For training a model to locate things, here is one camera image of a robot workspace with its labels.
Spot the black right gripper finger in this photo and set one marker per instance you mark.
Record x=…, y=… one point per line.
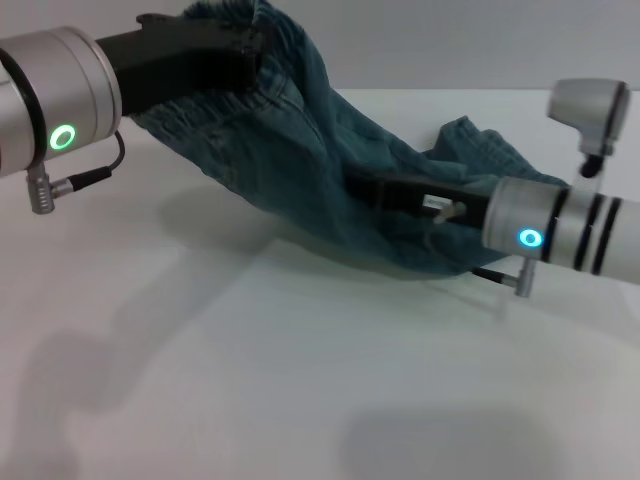
x=365, y=190

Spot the blue denim shorts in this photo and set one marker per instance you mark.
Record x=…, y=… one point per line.
x=310, y=165

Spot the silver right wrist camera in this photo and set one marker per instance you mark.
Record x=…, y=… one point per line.
x=590, y=110

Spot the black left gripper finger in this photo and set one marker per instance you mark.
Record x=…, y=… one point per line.
x=247, y=55

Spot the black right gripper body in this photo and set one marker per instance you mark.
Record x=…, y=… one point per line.
x=435, y=202

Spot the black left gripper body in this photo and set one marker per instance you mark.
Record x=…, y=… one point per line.
x=170, y=65

